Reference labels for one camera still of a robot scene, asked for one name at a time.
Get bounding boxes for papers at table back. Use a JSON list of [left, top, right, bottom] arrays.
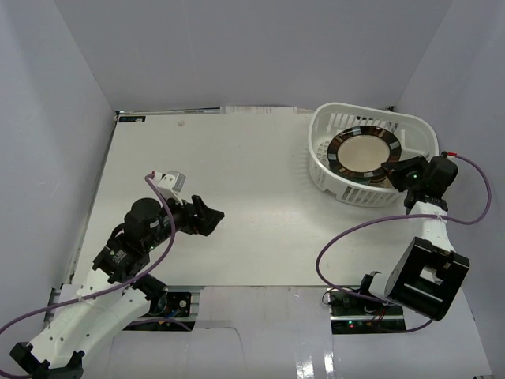
[[219, 106, 297, 114]]

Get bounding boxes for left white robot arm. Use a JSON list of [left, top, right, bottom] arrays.
[[9, 195, 225, 378]]

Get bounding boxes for brown square plate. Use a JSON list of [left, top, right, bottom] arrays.
[[368, 176, 391, 188]]

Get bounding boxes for round dark mirrored plate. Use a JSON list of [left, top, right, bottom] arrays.
[[327, 126, 402, 185]]

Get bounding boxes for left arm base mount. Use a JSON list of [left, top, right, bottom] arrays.
[[124, 291, 200, 332]]

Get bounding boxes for white plastic dish basket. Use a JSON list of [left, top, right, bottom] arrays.
[[308, 103, 440, 208]]

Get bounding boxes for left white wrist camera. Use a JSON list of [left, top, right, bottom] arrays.
[[152, 171, 186, 205]]

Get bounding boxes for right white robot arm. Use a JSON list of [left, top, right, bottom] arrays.
[[356, 154, 469, 321]]

